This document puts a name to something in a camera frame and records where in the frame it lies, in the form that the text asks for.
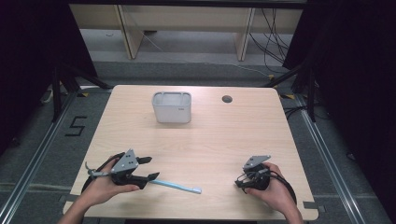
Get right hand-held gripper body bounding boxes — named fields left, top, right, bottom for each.
left=239, top=155, right=272, bottom=191

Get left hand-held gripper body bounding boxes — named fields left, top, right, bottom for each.
left=110, top=148, right=149, bottom=190

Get light blue toothbrush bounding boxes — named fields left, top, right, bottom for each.
left=148, top=179, right=203, bottom=195

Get white plastic container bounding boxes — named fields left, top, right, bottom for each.
left=151, top=91, right=192, bottom=124

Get person's right hand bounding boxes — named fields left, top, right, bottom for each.
left=245, top=161, right=297, bottom=217

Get person's left hand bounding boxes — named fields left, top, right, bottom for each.
left=78, top=158, right=141, bottom=209

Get black metal stand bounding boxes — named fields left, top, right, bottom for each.
left=262, top=62, right=317, bottom=123
left=50, top=62, right=113, bottom=123

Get dark curtain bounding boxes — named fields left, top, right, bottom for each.
left=281, top=0, right=396, bottom=216
left=0, top=0, right=98, bottom=157

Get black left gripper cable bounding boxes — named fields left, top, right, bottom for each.
left=80, top=151, right=126, bottom=194

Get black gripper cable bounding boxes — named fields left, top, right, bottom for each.
left=269, top=170, right=298, bottom=206
left=80, top=151, right=126, bottom=194

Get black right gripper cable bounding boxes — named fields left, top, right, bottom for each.
left=269, top=170, right=298, bottom=206

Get gray cable connector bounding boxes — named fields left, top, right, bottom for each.
left=84, top=161, right=112, bottom=179

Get metal floor rail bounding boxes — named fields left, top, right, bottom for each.
left=293, top=92, right=368, bottom=224
left=0, top=90, right=78, bottom=222

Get white floor cable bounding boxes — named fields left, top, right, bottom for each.
left=141, top=31, right=271, bottom=78

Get black hanging cables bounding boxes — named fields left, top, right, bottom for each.
left=248, top=7, right=290, bottom=75

